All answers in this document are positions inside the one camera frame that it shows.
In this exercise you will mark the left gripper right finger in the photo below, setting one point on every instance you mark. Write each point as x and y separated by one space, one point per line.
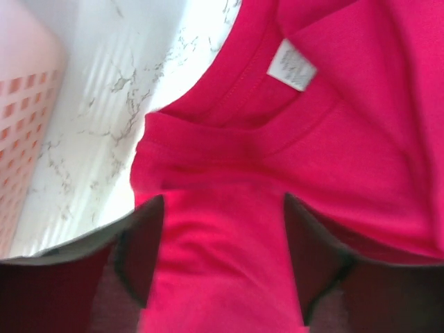
349 283

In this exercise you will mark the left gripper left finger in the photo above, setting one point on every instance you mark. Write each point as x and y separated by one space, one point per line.
99 283

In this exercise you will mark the magenta t shirt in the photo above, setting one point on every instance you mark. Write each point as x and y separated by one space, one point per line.
312 112

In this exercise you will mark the white plastic basket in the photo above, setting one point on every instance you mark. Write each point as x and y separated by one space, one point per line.
32 65

